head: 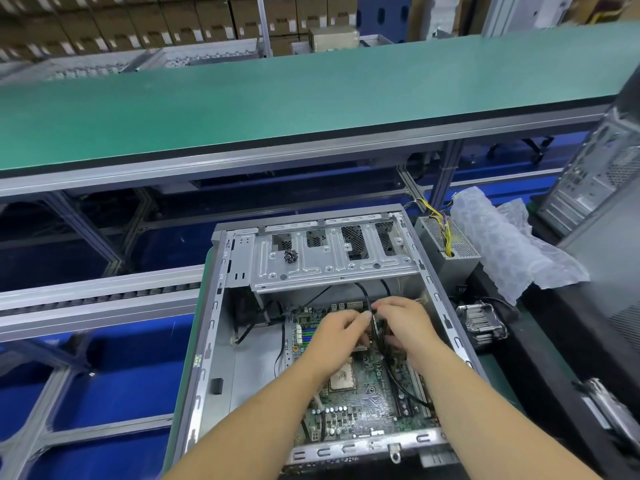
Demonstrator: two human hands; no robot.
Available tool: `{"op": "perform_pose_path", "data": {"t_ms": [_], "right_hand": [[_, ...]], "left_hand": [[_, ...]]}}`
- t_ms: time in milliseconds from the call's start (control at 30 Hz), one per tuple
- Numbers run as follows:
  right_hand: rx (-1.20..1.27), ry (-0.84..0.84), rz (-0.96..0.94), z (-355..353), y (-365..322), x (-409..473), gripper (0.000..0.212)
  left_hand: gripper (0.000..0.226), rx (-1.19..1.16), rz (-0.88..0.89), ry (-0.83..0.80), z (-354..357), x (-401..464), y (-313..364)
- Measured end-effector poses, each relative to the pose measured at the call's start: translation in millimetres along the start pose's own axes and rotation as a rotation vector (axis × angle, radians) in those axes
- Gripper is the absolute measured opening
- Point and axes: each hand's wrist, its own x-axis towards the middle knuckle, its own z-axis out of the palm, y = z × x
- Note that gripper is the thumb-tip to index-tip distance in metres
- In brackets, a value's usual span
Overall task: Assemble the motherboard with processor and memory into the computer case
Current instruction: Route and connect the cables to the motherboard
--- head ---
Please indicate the person's right hand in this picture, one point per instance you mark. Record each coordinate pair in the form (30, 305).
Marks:
(408, 327)

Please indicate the person's left hand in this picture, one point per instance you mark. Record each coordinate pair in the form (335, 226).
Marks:
(338, 340)

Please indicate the green motherboard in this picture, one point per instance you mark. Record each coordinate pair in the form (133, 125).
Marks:
(370, 405)

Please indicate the metal heatsink cooler fan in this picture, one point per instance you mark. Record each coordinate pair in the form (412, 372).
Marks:
(482, 321)

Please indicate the black and silver computer case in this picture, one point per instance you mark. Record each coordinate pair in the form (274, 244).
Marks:
(330, 250)

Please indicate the grey power supply unit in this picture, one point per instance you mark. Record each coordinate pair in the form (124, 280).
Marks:
(448, 245)

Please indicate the person's right forearm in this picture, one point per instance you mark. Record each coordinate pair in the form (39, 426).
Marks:
(510, 420)

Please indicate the person's left forearm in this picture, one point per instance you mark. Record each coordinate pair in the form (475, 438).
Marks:
(250, 430)

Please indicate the dark grey case side panel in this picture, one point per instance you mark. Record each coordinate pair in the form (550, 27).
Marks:
(615, 285)

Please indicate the grey computer tower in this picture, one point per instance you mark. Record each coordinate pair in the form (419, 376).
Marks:
(600, 175)

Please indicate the white bubble wrap bag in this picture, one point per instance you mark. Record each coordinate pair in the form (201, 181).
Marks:
(515, 240)

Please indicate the green conveyor belt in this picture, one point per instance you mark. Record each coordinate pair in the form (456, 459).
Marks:
(300, 100)

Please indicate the stack of cardboard boxes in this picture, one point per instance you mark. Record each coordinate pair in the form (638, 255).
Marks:
(180, 20)

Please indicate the aluminium roller conveyor rail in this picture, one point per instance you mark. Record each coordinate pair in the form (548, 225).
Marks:
(90, 303)

